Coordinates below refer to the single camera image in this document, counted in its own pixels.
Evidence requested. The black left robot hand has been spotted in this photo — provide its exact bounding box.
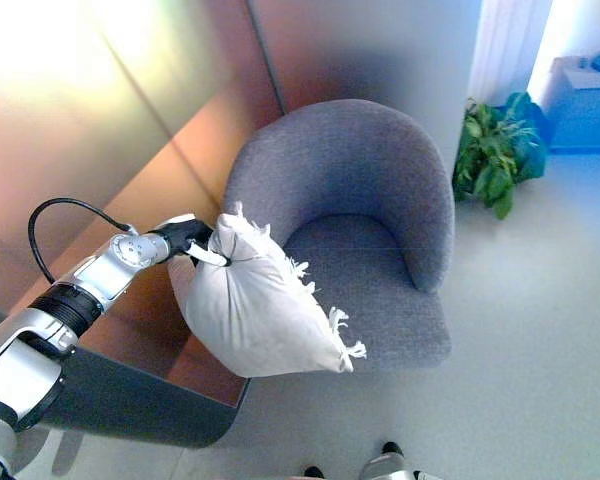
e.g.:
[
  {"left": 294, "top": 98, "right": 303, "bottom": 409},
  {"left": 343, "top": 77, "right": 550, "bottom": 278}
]
[{"left": 148, "top": 213, "right": 232, "bottom": 269}]

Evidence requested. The white fringed pillow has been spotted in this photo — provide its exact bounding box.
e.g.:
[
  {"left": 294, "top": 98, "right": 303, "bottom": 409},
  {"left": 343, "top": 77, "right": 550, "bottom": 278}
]
[{"left": 168, "top": 200, "right": 369, "bottom": 379}]

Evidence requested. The dark grey curved partition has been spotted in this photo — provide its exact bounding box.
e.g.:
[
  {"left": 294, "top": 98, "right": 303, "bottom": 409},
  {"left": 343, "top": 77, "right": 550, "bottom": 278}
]
[{"left": 0, "top": 304, "right": 254, "bottom": 449}]

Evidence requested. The grey fabric round armchair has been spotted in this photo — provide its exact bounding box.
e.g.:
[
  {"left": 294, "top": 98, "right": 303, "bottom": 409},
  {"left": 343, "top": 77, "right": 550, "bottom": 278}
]
[{"left": 223, "top": 98, "right": 455, "bottom": 374}]

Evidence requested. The green leafy potted plant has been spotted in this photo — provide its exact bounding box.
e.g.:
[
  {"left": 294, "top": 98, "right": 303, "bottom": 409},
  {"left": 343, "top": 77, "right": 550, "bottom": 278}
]
[{"left": 452, "top": 92, "right": 549, "bottom": 221}]

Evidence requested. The brown cardboard box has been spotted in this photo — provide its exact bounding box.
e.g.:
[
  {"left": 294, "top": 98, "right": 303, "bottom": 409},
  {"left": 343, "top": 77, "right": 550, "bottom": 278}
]
[{"left": 549, "top": 49, "right": 600, "bottom": 151}]

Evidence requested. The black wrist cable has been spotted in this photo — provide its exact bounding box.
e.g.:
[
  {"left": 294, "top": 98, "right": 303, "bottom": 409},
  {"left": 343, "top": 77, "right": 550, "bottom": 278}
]
[{"left": 28, "top": 197, "right": 141, "bottom": 286}]

